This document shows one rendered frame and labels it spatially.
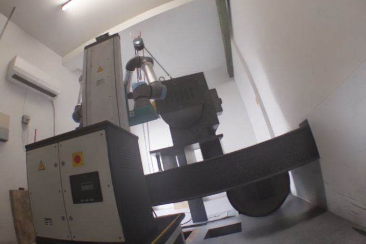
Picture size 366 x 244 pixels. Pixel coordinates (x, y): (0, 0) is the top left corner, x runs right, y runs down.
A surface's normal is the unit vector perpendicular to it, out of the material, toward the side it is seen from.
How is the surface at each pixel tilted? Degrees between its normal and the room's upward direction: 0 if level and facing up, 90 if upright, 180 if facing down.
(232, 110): 90
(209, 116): 90
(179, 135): 90
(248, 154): 90
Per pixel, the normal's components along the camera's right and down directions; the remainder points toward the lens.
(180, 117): -0.05, -0.36
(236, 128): -0.27, -0.30
